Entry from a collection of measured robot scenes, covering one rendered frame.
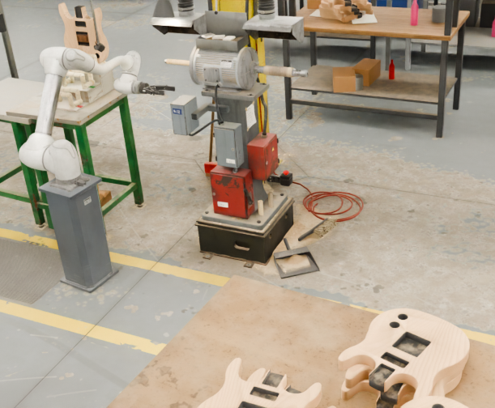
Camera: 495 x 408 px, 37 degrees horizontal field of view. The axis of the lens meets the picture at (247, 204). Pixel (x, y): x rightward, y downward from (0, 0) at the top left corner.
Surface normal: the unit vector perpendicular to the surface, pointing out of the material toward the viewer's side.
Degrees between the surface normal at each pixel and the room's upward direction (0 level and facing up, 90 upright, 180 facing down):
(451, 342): 0
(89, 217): 90
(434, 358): 0
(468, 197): 0
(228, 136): 90
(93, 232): 90
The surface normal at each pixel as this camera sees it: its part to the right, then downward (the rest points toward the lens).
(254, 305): -0.07, -0.87
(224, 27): -0.43, 0.47
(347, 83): -0.07, 0.49
